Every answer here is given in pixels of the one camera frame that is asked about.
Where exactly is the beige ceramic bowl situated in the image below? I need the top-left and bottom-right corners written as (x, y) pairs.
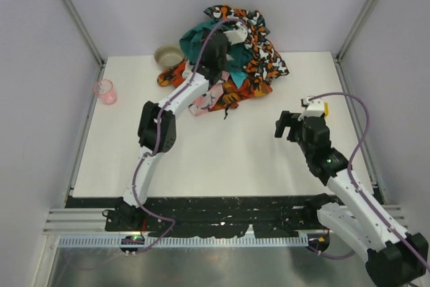
top-left (154, 44), bottom-right (185, 69)

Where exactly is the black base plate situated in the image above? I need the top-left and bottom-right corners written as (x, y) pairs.
top-left (66, 194), bottom-right (340, 239)

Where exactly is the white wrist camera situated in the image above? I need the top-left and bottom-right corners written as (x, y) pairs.
top-left (298, 97), bottom-right (325, 121)
top-left (224, 22), bottom-right (248, 45)

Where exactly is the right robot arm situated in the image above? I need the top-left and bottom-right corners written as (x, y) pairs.
top-left (274, 111), bottom-right (429, 286)

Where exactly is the pink transparent plastic cup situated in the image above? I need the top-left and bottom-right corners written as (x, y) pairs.
top-left (93, 79), bottom-right (118, 105)

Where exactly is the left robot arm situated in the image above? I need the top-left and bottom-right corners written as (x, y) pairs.
top-left (107, 30), bottom-right (230, 231)

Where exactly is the right aluminium frame post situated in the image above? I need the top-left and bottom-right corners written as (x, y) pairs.
top-left (335, 0), bottom-right (379, 61)

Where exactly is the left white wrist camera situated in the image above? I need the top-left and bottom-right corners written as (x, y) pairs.
top-left (224, 22), bottom-right (248, 45)

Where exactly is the orange black patterned cloth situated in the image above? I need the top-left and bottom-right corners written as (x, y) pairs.
top-left (157, 59), bottom-right (272, 112)

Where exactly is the pink white patterned cloth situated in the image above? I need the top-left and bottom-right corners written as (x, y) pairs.
top-left (188, 82), bottom-right (224, 117)

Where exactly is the aluminium frame post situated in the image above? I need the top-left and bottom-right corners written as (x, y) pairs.
top-left (335, 0), bottom-right (379, 61)
top-left (61, 0), bottom-right (105, 67)

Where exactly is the left aluminium frame post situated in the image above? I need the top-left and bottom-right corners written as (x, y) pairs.
top-left (61, 0), bottom-right (105, 67)

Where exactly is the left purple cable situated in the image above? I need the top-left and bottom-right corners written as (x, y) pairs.
top-left (126, 17), bottom-right (248, 256)

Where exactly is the slotted cable duct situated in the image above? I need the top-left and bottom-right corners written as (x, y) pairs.
top-left (58, 234), bottom-right (308, 248)

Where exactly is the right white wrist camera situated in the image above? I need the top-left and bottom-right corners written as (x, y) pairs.
top-left (298, 97), bottom-right (325, 121)

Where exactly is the black orange camouflage cloth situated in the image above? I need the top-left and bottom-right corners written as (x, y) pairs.
top-left (204, 5), bottom-right (289, 87)

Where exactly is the dark teal cloth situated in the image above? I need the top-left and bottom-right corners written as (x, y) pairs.
top-left (179, 19), bottom-right (253, 88)

